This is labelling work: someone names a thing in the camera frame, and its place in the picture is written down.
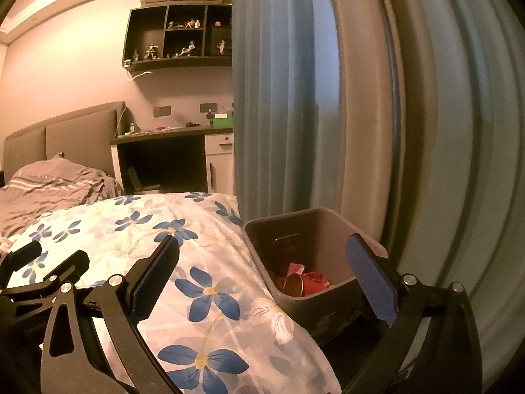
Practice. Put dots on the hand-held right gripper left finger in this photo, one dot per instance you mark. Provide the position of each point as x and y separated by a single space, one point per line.
151 283

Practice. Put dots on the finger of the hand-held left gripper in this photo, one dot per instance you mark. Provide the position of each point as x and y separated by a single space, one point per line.
24 251
69 269

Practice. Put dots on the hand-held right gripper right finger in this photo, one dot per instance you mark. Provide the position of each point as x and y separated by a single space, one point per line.
371 283

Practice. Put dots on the large red foil wrapper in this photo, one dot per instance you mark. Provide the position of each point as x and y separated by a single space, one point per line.
318 281

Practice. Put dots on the grey plastic bin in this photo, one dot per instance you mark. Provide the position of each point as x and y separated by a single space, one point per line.
320 238

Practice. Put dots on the red paper cup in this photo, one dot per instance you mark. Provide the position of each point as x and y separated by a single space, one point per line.
293 286

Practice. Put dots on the large pink plastic bag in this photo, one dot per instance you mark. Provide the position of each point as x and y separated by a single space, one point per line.
294 269

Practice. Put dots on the grey striped duvet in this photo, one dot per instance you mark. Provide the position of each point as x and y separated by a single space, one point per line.
53 184

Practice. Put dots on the floral white blue blanket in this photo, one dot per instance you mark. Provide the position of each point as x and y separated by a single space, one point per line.
229 254

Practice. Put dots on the brown padded headboard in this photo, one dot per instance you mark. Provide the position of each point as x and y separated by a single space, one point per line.
74 135

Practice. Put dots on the white drawer cabinet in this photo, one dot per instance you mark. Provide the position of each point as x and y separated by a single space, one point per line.
219 164

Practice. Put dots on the dark desk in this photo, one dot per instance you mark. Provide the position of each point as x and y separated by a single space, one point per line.
164 133

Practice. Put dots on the blue curtain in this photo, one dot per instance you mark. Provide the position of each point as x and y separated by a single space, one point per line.
369 111

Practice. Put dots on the green box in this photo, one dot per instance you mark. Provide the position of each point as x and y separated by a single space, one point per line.
223 121

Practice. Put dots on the row of figurines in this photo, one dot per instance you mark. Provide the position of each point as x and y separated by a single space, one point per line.
186 49

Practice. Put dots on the wall socket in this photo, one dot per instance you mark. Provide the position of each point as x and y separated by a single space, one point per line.
208 107
162 111

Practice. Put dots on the dark wall shelf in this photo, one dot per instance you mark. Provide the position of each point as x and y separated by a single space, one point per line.
145 24

